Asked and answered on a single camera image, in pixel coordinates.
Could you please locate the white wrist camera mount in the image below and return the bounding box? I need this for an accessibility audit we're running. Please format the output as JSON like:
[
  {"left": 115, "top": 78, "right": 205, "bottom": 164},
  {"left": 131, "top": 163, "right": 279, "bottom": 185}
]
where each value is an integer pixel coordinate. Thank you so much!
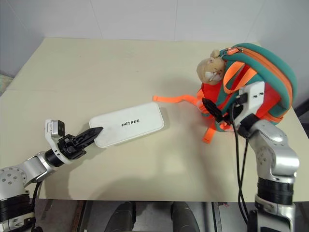
[
  {"left": 44, "top": 118, "right": 73, "bottom": 165},
  {"left": 237, "top": 81, "right": 266, "bottom": 122}
]

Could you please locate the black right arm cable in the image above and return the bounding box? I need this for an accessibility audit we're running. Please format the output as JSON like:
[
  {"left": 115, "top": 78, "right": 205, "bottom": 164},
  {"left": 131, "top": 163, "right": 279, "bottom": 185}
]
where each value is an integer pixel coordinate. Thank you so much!
[
  {"left": 238, "top": 131, "right": 250, "bottom": 226},
  {"left": 228, "top": 101, "right": 245, "bottom": 201}
]

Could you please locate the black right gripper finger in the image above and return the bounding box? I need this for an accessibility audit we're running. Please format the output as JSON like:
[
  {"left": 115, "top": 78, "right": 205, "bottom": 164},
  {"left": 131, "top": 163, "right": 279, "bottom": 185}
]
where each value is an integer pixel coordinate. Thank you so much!
[{"left": 202, "top": 97, "right": 224, "bottom": 123}]

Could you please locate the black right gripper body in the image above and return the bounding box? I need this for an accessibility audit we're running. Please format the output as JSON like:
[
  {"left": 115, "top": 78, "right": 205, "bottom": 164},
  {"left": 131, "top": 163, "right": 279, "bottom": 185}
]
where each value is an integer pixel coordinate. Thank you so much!
[{"left": 217, "top": 106, "right": 242, "bottom": 129}]

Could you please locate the dark rounded shape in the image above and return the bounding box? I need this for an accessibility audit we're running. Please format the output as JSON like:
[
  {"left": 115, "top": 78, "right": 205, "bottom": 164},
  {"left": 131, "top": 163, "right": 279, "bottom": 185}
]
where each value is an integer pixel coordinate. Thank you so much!
[
  {"left": 106, "top": 201, "right": 136, "bottom": 232},
  {"left": 170, "top": 201, "right": 197, "bottom": 232}
]

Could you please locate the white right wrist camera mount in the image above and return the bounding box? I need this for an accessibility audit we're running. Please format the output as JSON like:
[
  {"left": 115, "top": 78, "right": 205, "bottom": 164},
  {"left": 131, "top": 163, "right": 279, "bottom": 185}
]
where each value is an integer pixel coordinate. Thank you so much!
[{"left": 237, "top": 81, "right": 266, "bottom": 122}]

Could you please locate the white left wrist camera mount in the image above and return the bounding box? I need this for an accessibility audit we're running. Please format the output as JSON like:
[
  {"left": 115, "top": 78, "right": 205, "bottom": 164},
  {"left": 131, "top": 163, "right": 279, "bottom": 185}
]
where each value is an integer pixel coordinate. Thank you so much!
[{"left": 44, "top": 118, "right": 73, "bottom": 165}]

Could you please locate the beige plush hamster toy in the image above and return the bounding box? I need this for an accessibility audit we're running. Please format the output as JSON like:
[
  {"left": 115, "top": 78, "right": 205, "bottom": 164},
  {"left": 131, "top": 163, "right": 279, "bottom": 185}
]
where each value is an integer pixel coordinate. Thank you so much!
[{"left": 196, "top": 49, "right": 228, "bottom": 86}]

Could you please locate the grey metal table frame bar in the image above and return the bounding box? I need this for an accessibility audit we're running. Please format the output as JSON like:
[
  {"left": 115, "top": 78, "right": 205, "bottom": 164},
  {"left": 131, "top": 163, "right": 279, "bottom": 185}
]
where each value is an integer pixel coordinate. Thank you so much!
[{"left": 211, "top": 202, "right": 223, "bottom": 232}]

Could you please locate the white rectangular box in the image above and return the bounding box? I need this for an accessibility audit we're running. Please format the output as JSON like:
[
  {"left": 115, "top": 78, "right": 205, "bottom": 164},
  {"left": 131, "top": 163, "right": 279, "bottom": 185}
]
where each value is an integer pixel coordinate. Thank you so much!
[{"left": 88, "top": 101, "right": 166, "bottom": 149}]

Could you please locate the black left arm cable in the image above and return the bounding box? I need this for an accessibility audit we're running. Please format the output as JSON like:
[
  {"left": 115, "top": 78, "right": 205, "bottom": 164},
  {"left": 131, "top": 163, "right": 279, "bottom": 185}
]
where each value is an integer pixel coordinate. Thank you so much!
[{"left": 30, "top": 181, "right": 43, "bottom": 232}]

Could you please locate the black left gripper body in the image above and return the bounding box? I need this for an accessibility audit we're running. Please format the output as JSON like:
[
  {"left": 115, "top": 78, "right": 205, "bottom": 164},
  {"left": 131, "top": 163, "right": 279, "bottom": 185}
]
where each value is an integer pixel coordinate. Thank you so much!
[{"left": 57, "top": 133, "right": 87, "bottom": 160}]

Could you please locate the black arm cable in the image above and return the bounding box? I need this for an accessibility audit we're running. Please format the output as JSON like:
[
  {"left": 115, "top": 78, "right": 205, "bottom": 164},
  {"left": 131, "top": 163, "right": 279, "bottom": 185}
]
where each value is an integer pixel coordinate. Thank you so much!
[
  {"left": 238, "top": 131, "right": 250, "bottom": 226},
  {"left": 30, "top": 181, "right": 43, "bottom": 232},
  {"left": 228, "top": 101, "right": 245, "bottom": 201}
]

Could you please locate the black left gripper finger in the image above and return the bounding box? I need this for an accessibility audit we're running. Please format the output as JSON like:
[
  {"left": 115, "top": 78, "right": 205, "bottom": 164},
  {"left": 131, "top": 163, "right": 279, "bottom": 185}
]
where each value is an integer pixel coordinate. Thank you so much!
[
  {"left": 81, "top": 136, "right": 98, "bottom": 148},
  {"left": 75, "top": 126, "right": 104, "bottom": 144}
]

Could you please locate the orange and teal backpack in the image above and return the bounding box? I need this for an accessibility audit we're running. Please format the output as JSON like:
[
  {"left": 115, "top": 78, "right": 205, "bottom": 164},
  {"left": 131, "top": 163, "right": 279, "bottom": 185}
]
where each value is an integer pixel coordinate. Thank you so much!
[{"left": 152, "top": 43, "right": 298, "bottom": 144}]

